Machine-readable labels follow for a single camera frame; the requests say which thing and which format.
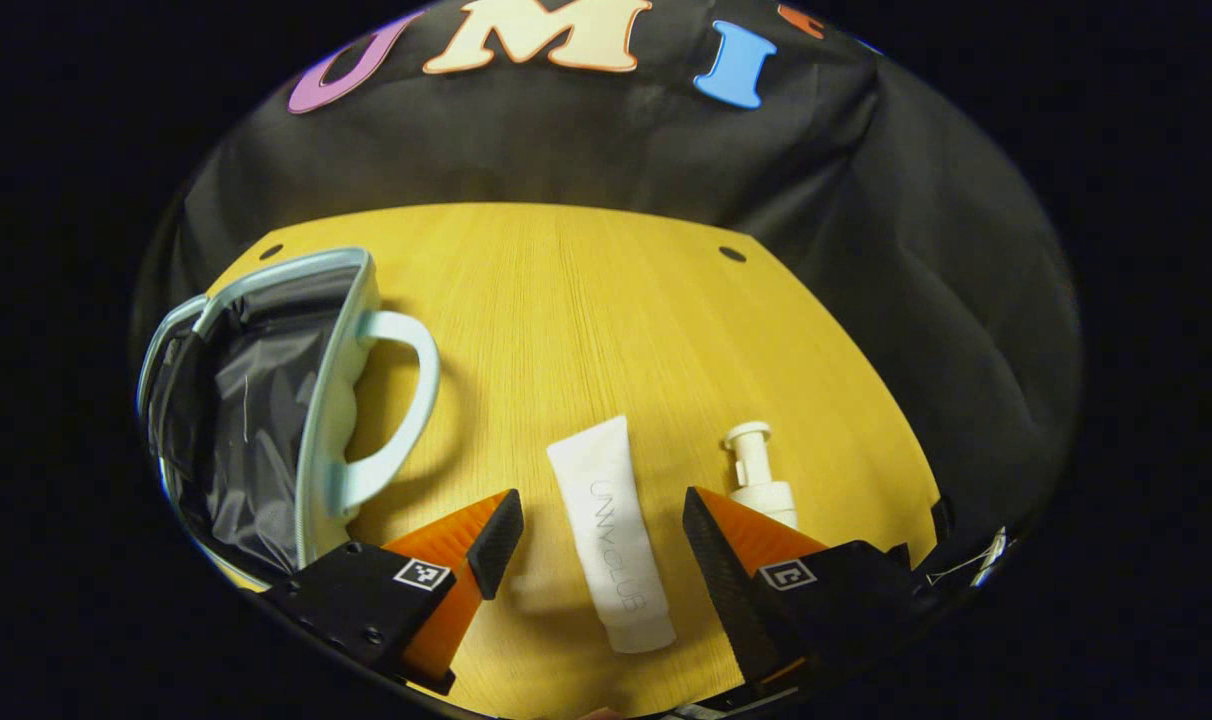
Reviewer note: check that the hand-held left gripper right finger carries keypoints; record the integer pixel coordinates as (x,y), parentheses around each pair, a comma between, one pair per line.
(726,585)

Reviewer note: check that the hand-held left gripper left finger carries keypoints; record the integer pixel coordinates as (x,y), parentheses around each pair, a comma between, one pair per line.
(498,545)

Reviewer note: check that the white squeeze tube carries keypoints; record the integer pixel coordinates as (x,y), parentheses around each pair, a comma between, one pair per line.
(606,500)

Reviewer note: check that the white pump bottle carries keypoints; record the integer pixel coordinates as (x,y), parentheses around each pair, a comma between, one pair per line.
(756,470)

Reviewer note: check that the light blue suitcase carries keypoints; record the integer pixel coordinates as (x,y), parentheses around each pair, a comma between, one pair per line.
(341,400)

